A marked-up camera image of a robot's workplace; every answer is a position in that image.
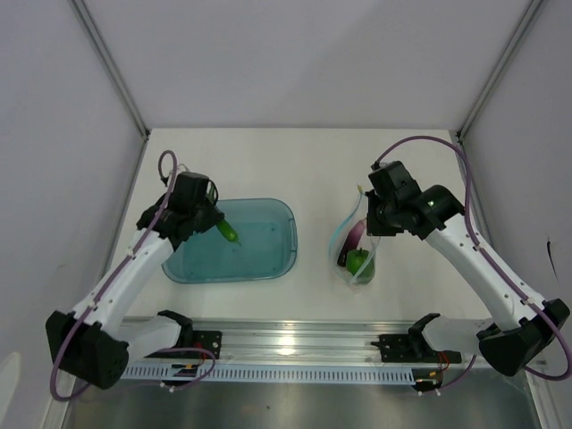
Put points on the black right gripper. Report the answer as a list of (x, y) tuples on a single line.
[(374, 228)]

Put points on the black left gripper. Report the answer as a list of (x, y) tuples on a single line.
[(214, 214)]

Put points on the small green toy chili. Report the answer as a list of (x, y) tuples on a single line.
[(228, 232)]

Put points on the purple toy eggplant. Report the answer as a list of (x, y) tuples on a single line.
[(351, 242)]

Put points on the clear zip top bag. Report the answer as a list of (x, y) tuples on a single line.
[(357, 212)]

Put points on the green toy bell pepper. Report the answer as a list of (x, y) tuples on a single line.
[(357, 259)]

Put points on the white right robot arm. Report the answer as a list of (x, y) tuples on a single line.
[(522, 322)]

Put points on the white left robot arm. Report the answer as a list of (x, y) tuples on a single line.
[(89, 342)]

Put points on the teal plastic tray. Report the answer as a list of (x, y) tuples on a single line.
[(269, 245)]

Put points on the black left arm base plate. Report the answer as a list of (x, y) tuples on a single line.
[(208, 340)]

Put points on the aluminium rail base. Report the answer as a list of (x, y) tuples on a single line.
[(342, 343)]

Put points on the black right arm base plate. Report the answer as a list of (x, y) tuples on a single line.
[(406, 348)]

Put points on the white slotted cable duct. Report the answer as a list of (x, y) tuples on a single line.
[(371, 374)]

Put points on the left aluminium frame post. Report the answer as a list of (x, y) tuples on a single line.
[(106, 59)]

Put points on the aluminium frame post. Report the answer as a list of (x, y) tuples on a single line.
[(106, 59), (517, 38)]

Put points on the right aluminium frame post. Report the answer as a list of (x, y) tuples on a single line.
[(517, 38)]

